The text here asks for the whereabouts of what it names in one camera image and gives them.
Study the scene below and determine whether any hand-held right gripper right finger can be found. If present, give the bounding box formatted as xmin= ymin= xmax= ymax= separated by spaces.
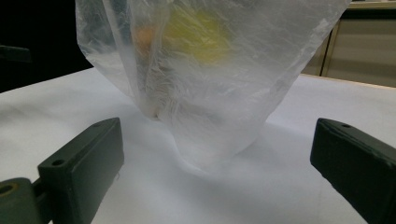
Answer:
xmin=309 ymin=118 xmax=396 ymax=224

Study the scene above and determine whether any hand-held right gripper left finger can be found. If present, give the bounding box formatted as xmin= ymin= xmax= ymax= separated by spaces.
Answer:
xmin=0 ymin=117 xmax=125 ymax=224

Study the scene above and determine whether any clear plastic bag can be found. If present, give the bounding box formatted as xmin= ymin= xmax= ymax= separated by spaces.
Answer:
xmin=75 ymin=0 xmax=352 ymax=173

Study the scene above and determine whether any beige cabinet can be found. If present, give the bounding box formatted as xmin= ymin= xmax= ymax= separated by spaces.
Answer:
xmin=301 ymin=0 xmax=396 ymax=89

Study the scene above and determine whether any dark object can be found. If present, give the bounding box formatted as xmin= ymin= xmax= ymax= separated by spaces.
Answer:
xmin=0 ymin=44 xmax=33 ymax=64

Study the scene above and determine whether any orange fruit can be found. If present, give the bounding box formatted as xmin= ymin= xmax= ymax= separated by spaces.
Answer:
xmin=132 ymin=25 xmax=158 ymax=55

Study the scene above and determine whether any yellow fruit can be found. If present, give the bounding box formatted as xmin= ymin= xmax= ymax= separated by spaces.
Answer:
xmin=163 ymin=10 xmax=233 ymax=64

